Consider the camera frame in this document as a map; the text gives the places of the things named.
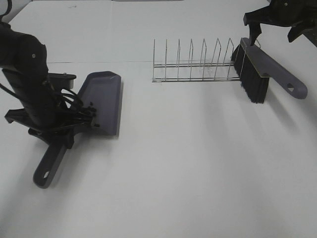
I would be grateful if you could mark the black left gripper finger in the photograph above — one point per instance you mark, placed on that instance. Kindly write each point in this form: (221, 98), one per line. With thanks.
(19, 116)
(65, 138)

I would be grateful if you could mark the purple hand brush black bristles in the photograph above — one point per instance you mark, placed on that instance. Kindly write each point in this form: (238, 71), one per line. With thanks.
(255, 68)

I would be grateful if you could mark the metal wire dish rack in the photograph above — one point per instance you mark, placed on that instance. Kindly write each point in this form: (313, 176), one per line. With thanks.
(204, 64)

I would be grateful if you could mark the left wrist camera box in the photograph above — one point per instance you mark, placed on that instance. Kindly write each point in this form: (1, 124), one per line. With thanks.
(62, 80)

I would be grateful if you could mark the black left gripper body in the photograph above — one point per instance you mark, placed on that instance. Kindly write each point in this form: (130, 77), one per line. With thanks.
(23, 61)

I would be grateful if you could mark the pile of coffee beans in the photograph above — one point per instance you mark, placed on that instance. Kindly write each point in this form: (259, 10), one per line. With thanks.
(90, 112)

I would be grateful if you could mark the purple plastic dustpan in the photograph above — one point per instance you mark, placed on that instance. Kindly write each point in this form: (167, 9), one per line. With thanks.
(104, 90)

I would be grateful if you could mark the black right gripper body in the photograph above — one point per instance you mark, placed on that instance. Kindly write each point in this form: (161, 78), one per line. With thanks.
(283, 13)

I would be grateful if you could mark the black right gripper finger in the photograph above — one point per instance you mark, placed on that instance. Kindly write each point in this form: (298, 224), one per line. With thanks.
(254, 32)
(299, 30)

